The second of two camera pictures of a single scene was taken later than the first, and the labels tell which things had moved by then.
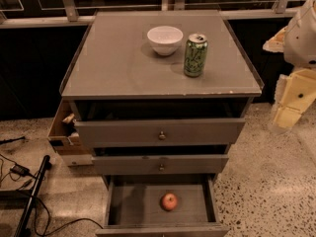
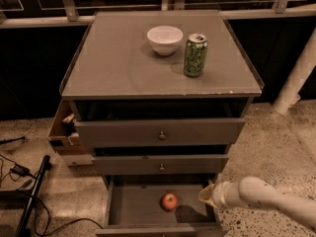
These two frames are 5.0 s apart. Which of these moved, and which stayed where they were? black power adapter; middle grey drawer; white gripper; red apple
Moved: white gripper
Stayed: red apple; black power adapter; middle grey drawer
